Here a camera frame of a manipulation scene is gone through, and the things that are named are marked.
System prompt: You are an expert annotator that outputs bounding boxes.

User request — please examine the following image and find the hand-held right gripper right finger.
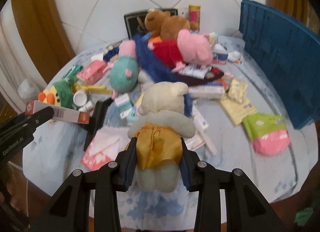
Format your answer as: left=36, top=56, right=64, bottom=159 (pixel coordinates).
left=180, top=138, right=285, bottom=232

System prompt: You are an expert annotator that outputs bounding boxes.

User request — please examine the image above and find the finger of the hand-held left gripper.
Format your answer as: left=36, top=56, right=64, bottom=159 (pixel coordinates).
left=17, top=106, right=55, bottom=132

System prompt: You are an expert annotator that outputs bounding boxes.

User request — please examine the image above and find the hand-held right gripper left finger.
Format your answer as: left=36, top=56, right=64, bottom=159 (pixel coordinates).
left=41, top=137, right=138, bottom=232

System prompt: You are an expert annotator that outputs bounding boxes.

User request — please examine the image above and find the red white toothpaste box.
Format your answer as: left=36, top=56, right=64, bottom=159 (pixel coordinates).
left=25, top=100, right=90, bottom=124

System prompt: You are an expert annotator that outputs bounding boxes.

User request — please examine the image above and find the cream bear plush gold dress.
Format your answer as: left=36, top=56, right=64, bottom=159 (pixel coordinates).
left=127, top=81, right=196, bottom=193

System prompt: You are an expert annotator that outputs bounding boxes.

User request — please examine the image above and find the clear yellow tissue packet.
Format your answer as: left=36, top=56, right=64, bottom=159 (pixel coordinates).
left=228, top=79, right=248, bottom=103

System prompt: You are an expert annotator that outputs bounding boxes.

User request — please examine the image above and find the blue plastic crate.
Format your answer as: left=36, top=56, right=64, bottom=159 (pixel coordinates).
left=239, top=0, right=320, bottom=130

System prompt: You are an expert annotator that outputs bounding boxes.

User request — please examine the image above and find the clear plastic bag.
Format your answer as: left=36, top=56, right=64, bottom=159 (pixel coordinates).
left=17, top=79, right=40, bottom=100

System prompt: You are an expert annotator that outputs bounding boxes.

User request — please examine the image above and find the yellow duck plush green hood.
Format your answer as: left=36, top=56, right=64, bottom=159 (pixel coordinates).
left=37, top=81, right=75, bottom=110

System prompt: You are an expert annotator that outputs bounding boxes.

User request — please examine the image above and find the pink floral tissue box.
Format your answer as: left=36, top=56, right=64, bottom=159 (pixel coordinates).
left=81, top=127, right=130, bottom=171
left=76, top=61, right=108, bottom=84

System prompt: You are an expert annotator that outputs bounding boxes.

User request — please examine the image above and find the white round jar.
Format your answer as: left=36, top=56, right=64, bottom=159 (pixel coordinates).
left=73, top=91, right=88, bottom=109

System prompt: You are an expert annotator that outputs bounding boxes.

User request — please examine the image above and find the long white box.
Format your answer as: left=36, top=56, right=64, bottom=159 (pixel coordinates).
left=192, top=109, right=218, bottom=155

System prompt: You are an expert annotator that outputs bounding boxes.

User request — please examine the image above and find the green wet wipes pack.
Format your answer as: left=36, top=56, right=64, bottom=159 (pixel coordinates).
left=62, top=64, right=84, bottom=81

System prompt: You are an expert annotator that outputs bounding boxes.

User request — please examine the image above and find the long yellow packet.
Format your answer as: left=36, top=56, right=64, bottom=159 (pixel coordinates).
left=72, top=84, right=113, bottom=95

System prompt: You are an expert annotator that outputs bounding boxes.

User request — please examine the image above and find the small white teal box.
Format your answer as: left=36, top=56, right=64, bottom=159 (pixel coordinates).
left=114, top=93, right=134, bottom=120

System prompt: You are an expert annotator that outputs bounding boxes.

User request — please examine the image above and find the flat yellow packet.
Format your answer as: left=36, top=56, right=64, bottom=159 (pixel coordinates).
left=219, top=97, right=258, bottom=125

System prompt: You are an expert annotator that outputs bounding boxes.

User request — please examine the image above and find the white blue medicine box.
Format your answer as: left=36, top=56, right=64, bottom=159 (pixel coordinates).
left=189, top=83, right=227, bottom=100

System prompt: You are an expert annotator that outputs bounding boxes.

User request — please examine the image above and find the green pink pad pack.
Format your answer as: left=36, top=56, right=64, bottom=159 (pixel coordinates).
left=242, top=112, right=292, bottom=157

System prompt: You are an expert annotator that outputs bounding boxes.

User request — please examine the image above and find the teal round plush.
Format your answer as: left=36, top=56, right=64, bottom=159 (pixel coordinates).
left=109, top=55, right=140, bottom=92

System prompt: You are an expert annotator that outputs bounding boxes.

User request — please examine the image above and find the white wipes packet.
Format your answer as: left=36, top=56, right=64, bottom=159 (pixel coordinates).
left=180, top=64, right=208, bottom=79

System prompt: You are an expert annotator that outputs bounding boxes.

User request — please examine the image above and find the white box blue red label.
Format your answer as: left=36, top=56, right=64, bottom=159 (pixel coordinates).
left=212, top=43, right=229, bottom=65

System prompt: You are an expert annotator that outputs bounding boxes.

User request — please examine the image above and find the green cloth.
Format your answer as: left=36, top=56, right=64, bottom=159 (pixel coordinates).
left=294, top=207, right=314, bottom=226

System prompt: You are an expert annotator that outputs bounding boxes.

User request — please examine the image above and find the white goose plush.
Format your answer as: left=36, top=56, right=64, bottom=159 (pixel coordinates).
left=226, top=50, right=244, bottom=64

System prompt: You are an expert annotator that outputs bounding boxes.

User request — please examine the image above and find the pink pig plush red dress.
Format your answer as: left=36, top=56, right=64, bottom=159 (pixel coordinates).
left=147, top=29, right=213, bottom=72

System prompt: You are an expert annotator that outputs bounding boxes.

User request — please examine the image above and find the black gift box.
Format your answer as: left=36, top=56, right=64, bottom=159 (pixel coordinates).
left=124, top=8, right=178, bottom=39

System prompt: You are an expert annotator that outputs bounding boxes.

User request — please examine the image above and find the pastel tissue pack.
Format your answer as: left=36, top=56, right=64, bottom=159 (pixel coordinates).
left=207, top=32, right=219, bottom=45

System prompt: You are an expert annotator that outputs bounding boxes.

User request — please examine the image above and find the brown teddy bear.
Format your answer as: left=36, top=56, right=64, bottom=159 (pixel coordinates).
left=144, top=9, right=199, bottom=40

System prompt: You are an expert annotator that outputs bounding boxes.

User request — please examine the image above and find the pink yellow cylindrical can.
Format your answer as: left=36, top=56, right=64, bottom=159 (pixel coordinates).
left=188, top=4, right=202, bottom=31

